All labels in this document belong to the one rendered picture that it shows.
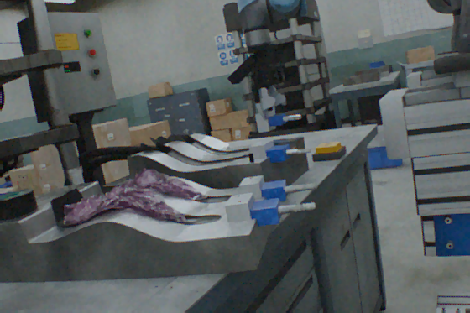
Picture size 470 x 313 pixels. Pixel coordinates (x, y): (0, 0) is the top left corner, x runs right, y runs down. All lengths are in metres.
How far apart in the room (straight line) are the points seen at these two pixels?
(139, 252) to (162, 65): 8.27
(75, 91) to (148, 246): 1.08
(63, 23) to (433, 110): 1.37
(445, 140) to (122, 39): 9.06
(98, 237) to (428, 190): 0.50
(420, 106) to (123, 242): 0.47
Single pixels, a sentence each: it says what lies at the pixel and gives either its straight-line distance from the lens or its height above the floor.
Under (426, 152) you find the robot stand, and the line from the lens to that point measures 0.62.
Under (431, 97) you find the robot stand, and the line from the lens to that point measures 0.62.
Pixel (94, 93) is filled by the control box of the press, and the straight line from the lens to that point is 1.68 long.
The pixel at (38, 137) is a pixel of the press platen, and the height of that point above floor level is 1.02.
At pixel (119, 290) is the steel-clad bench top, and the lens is 0.63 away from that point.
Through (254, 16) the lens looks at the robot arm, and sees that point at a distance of 1.18.
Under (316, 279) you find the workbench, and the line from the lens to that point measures 1.10.
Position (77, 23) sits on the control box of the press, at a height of 1.42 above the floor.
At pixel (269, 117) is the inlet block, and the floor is 0.94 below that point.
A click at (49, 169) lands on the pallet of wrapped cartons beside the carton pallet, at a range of 5.34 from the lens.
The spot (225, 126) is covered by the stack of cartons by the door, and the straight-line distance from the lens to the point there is 7.79.
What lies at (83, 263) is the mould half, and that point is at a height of 0.83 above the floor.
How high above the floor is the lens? 1.05
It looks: 7 degrees down
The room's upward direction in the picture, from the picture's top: 12 degrees counter-clockwise
